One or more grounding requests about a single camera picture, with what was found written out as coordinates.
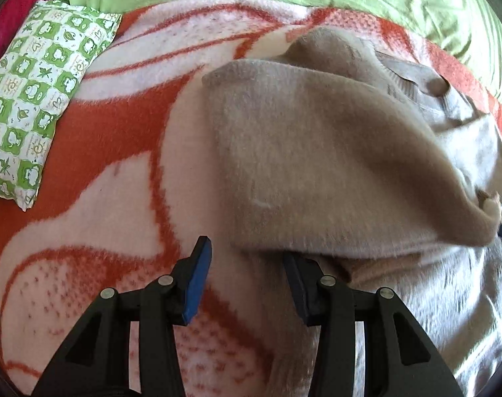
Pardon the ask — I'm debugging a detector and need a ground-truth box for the grey brown-trimmed sweater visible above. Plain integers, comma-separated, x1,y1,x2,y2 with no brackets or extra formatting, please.
203,27,502,396

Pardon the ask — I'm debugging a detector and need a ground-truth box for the green white checkered pillow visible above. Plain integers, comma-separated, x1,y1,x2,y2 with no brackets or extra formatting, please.
0,0,121,211

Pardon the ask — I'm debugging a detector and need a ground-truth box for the orange white patterned blanket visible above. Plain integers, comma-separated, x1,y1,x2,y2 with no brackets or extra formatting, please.
0,0,502,396

